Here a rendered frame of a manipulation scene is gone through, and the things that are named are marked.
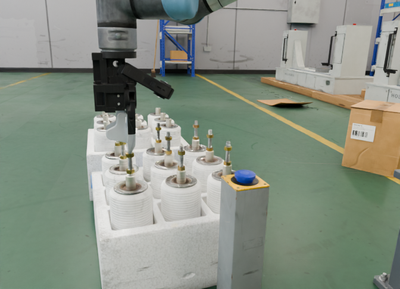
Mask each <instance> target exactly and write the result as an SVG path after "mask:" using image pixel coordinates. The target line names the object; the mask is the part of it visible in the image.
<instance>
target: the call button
mask: <svg viewBox="0 0 400 289"><path fill-rule="evenodd" d="M255 177H256V174H255V173H254V172H253V171H251V170H238V171H236V172H235V178H236V180H237V181H238V182H240V183H244V184H248V183H251V182H253V180H254V179H255Z"/></svg>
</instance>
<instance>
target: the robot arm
mask: <svg viewBox="0 0 400 289"><path fill-rule="evenodd" d="M235 1H237V0H96V17H97V26H98V28H97V29H98V46H99V49H102V51H101V52H92V63H93V80H94V81H93V93H94V103H95V111H104V112H105V113H115V111H117V112H116V120H115V121H114V122H112V123H110V124H108V125H107V127H106V137H107V138H108V139H110V140H114V141H120V142H125V143H127V147H128V153H129V154H131V153H132V151H133V149H134V147H135V144H136V116H135V109H136V107H137V101H136V87H135V86H136V84H137V83H140V84H141V85H143V86H145V87H147V88H148V89H150V90H152V91H153V92H154V93H153V94H155V95H156V96H157V97H158V98H162V99H165V98H166V99H168V100H169V99H170V98H171V96H172V94H173V92H174V89H173V88H171V85H169V84H168V83H167V82H164V81H162V80H160V81H159V80H157V79H155V78H154V77H152V76H150V75H148V74H146V73H145V72H143V71H141V70H139V69H138V68H136V67H134V66H133V65H131V64H129V63H127V62H125V59H126V58H137V55H136V51H135V49H137V48H138V45H137V20H136V19H139V20H168V21H173V22H178V23H180V24H184V25H193V24H197V23H199V22H200V21H202V20H203V18H204V17H205V16H206V15H208V14H211V13H213V12H214V11H217V10H219V9H220V8H223V7H225V6H226V5H229V4H231V3H233V2H235ZM114 61H118V62H117V63H116V65H117V66H114V65H113V62H114Z"/></svg>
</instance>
